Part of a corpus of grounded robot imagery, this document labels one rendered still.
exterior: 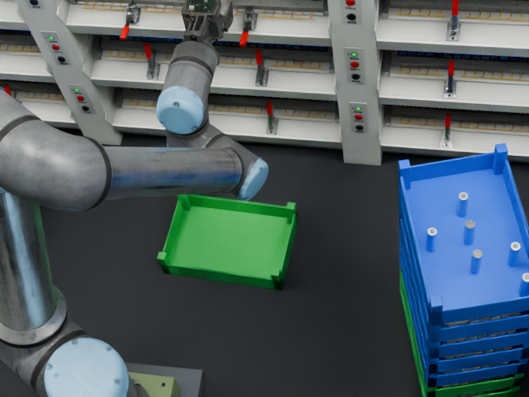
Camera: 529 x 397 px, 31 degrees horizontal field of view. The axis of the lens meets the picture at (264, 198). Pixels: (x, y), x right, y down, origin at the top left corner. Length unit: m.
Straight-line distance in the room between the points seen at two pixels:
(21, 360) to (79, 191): 0.58
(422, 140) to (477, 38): 0.41
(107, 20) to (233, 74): 0.32
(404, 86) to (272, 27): 0.34
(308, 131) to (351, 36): 0.42
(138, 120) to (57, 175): 1.10
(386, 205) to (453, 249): 0.63
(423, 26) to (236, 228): 0.71
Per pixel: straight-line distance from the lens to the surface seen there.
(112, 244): 2.43
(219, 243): 2.36
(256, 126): 2.41
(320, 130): 2.38
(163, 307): 2.32
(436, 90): 2.20
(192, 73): 1.85
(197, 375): 2.17
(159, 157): 1.60
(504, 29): 2.05
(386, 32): 2.05
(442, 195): 1.82
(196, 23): 1.93
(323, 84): 2.22
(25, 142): 1.41
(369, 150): 2.38
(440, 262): 1.76
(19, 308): 1.81
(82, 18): 2.21
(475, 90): 2.20
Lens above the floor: 2.05
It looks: 58 degrees down
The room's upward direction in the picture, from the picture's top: 14 degrees counter-clockwise
